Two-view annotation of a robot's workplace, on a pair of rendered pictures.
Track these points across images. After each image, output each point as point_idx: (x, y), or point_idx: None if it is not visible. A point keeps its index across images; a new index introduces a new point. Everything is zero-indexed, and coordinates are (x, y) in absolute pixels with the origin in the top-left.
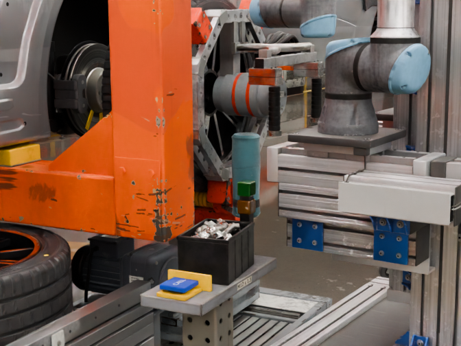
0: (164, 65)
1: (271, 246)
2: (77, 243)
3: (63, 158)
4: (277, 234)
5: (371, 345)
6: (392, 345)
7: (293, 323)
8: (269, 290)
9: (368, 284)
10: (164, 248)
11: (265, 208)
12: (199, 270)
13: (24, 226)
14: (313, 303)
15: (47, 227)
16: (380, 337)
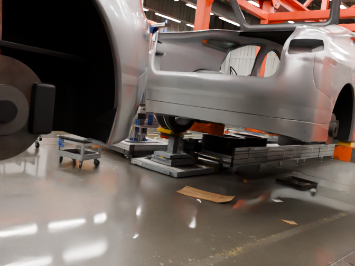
0: None
1: (113, 180)
2: (198, 197)
3: None
4: (100, 183)
5: (149, 143)
6: (146, 142)
7: (148, 157)
8: (145, 161)
9: (134, 144)
10: (183, 138)
11: (74, 198)
12: None
13: (212, 134)
14: (138, 158)
15: (215, 211)
16: (146, 143)
